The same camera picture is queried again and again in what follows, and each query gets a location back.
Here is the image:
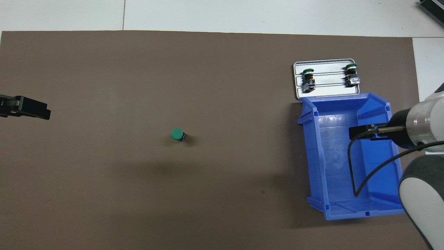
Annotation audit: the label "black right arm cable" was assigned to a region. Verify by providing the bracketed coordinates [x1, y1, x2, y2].
[348, 124, 444, 198]

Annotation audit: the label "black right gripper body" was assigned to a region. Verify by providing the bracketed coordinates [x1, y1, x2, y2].
[388, 109, 413, 148]

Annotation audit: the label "black ridged metal device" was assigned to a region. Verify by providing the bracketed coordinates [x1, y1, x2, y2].
[418, 0, 444, 23]

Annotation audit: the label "silver metal tray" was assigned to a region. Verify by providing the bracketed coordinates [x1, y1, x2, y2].
[293, 58, 360, 101]

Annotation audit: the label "blue plastic storage bin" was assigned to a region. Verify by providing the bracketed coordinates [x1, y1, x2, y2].
[297, 92, 409, 221]

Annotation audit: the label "green push button switch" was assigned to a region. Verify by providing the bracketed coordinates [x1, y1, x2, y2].
[171, 128, 188, 142]
[344, 63, 361, 87]
[301, 68, 316, 93]

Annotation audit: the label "brown paper table mat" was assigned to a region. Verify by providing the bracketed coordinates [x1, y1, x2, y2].
[0, 31, 437, 250]

